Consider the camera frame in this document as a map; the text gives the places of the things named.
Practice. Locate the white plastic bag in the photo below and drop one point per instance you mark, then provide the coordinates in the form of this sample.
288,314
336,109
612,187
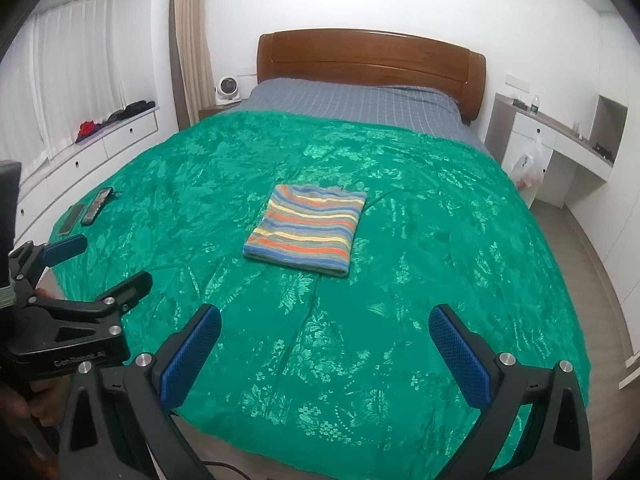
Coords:
530,170

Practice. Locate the grey checked pillow area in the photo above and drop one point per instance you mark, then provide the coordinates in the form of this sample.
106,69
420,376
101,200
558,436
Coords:
350,100

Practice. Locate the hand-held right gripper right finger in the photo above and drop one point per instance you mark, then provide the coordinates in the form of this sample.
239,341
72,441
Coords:
462,355

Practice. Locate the person's left hand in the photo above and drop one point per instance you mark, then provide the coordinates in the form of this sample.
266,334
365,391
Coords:
37,410

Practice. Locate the clear plastic bottle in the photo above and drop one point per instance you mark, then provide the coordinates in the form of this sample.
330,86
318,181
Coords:
535,104

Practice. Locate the striped knit sweater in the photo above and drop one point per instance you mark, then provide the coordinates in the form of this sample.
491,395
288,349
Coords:
305,230

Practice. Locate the white built-in desk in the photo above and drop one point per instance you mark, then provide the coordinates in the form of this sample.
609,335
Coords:
565,140

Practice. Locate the white sheer curtain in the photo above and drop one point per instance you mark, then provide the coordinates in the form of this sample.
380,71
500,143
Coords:
75,75

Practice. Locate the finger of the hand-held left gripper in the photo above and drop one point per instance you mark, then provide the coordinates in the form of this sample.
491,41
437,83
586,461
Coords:
65,247
115,295

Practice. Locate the dark clothes pile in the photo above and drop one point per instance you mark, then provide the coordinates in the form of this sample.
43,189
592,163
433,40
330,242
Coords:
127,112

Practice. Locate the beige curtain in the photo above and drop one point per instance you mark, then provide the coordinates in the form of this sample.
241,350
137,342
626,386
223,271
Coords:
192,45

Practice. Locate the black remote control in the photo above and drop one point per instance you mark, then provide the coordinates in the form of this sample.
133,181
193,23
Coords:
96,206

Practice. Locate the wooden headboard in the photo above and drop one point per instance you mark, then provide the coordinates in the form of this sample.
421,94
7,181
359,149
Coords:
370,57

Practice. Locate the wooden nightstand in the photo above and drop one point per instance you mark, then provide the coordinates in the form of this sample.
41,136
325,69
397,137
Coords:
220,109

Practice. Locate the small white fan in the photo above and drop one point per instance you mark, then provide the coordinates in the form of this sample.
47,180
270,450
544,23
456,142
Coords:
227,89

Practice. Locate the dark item on desk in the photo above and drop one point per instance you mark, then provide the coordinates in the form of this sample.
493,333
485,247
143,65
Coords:
602,152

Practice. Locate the grey smartphone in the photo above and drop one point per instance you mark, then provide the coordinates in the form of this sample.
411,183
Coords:
71,220

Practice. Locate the red cloth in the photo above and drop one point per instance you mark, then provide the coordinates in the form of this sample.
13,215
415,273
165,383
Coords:
89,130

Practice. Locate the white window bench cabinet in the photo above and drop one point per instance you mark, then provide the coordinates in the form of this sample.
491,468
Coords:
100,155

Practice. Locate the white wardrobe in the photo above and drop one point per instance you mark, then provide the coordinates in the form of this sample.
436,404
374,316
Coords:
615,160

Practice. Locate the white wall socket panel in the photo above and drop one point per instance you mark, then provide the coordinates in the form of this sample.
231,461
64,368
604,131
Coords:
517,82

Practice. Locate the green floral bedspread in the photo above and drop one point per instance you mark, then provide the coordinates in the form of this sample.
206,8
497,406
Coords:
400,260

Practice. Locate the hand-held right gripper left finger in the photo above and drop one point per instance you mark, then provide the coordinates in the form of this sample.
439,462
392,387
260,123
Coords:
192,350

